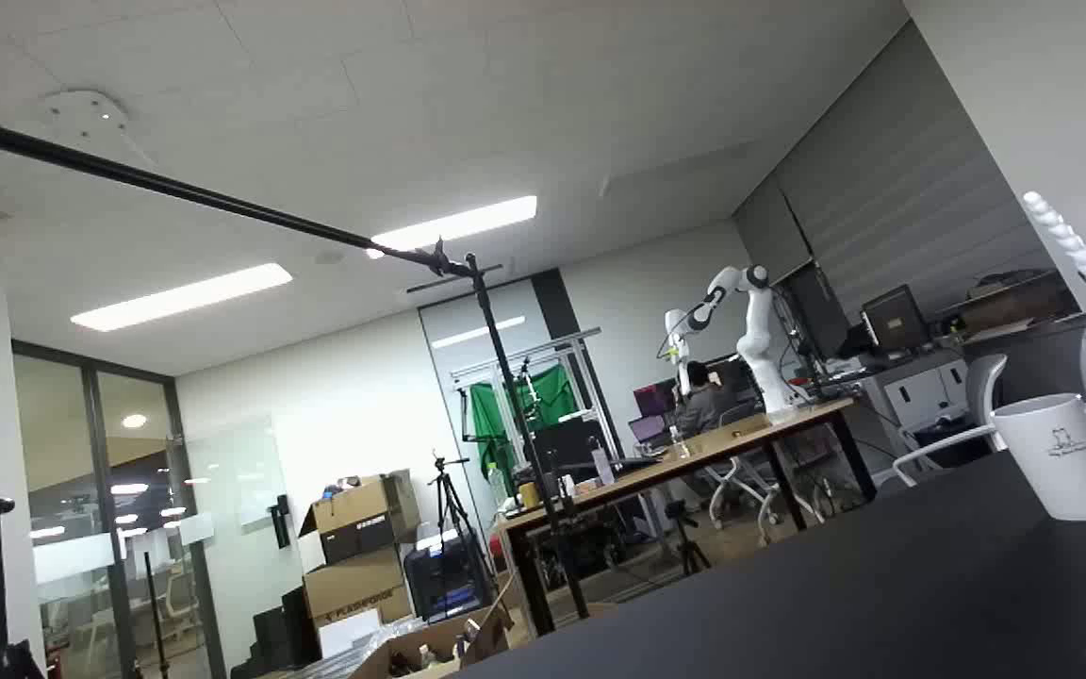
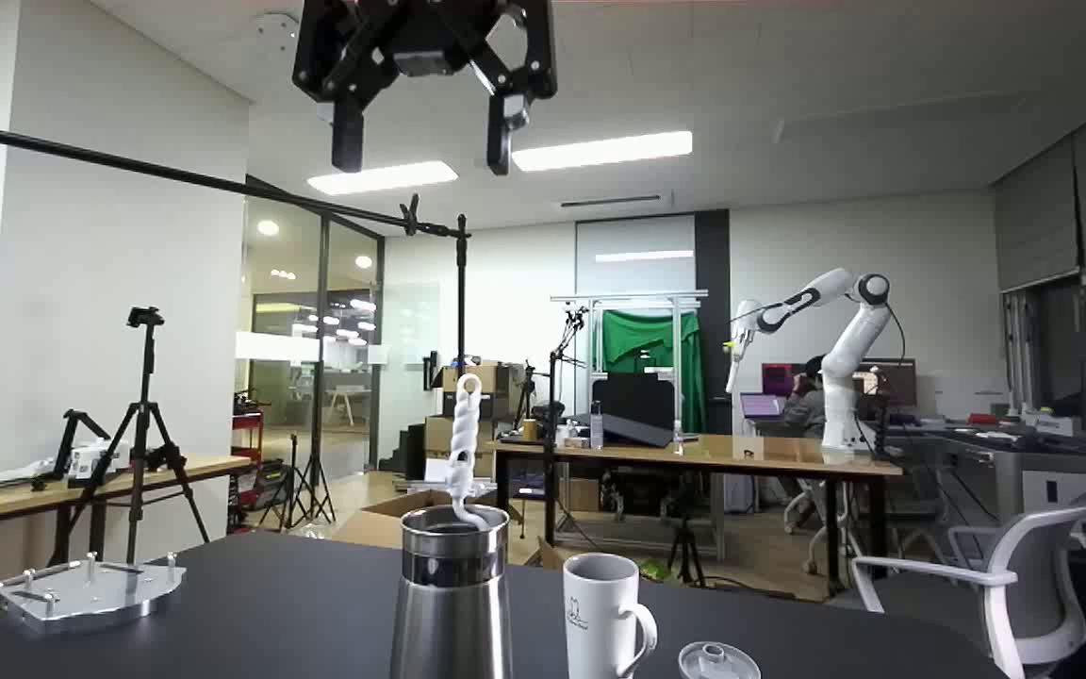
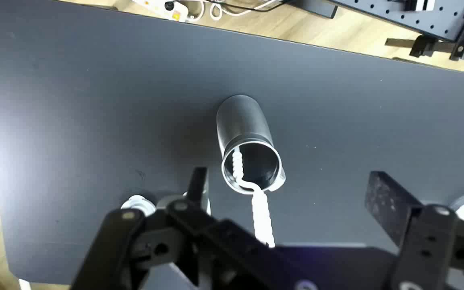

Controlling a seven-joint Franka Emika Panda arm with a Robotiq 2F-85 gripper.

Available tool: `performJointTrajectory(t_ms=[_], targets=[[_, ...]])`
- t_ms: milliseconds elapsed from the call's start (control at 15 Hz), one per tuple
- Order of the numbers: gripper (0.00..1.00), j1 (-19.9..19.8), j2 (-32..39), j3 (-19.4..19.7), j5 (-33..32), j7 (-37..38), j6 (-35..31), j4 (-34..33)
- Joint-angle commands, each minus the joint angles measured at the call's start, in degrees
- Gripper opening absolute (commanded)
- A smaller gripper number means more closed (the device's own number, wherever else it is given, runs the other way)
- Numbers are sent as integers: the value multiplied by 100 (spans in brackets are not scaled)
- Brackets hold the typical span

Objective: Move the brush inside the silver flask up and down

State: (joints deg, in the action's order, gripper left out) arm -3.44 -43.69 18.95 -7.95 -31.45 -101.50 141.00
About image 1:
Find black light stand pole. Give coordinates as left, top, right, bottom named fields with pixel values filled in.
left=464, top=255, right=594, bottom=621

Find green cloth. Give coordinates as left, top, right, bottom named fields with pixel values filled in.
left=461, top=363, right=586, bottom=483

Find black flat screen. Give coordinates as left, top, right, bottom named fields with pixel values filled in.
left=535, top=417, right=612, bottom=483

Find laptop with purple screen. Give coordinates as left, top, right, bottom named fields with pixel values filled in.
left=624, top=381, right=677, bottom=451

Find long ceiling light panel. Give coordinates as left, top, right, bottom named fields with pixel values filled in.
left=361, top=194, right=544, bottom=263
left=68, top=260, right=296, bottom=336

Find wooden table black legs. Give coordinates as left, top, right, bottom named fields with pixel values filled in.
left=498, top=397, right=883, bottom=636

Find cardboard box open flaps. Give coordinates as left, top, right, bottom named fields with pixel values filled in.
left=296, top=468, right=423, bottom=568

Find closed cardboard box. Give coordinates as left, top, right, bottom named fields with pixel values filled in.
left=301, top=548, right=418, bottom=631

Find low open cardboard box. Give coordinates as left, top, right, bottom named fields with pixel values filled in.
left=350, top=606, right=514, bottom=679

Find grey roller blinds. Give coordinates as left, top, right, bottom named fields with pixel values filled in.
left=731, top=24, right=1074, bottom=333

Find black boom pole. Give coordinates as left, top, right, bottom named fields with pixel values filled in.
left=0, top=104, right=503, bottom=284

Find round white smoke detector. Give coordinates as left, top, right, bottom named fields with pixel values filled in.
left=41, top=82, right=137, bottom=140

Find white office chair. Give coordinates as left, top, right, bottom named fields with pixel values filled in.
left=890, top=184, right=1086, bottom=492

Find white ceramic mug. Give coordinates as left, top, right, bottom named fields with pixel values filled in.
left=991, top=390, right=1086, bottom=526

